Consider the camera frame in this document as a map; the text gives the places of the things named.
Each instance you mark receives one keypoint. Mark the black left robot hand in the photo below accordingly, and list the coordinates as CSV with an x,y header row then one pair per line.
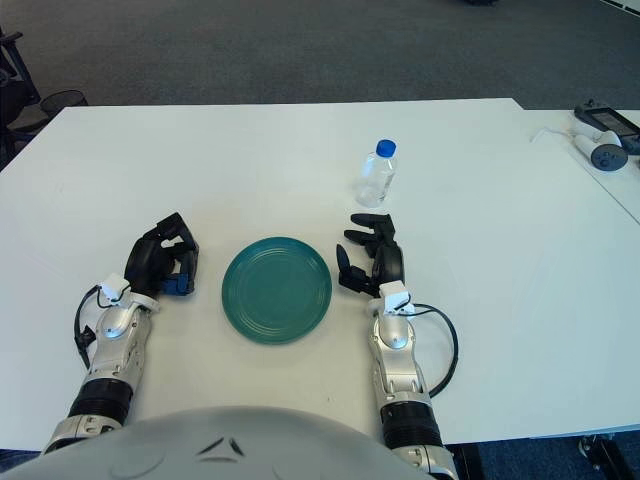
x,y
145,260

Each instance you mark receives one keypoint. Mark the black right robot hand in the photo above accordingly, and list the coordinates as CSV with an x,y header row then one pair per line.
x,y
387,260

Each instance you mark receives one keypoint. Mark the clear bottle with blue cap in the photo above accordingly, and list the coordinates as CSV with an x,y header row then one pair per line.
x,y
374,180

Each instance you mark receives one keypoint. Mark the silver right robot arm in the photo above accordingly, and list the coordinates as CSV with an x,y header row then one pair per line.
x,y
395,345

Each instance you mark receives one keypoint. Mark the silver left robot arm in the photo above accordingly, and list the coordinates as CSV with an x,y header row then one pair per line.
x,y
115,340

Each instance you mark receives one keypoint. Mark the green round plate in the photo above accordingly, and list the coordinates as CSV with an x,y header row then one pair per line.
x,y
277,290

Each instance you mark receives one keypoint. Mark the grey robot torso shell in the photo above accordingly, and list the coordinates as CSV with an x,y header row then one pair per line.
x,y
200,450

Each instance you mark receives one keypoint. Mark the black office chair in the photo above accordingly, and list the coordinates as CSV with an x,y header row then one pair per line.
x,y
15,75

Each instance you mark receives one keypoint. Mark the white and grey VR controller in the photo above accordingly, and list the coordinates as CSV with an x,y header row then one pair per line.
x,y
607,157

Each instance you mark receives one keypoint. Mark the black handheld remote with screen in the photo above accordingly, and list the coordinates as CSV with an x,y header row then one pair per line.
x,y
607,120

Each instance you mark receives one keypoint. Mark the black table base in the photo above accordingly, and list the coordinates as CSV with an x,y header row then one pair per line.
x,y
600,455

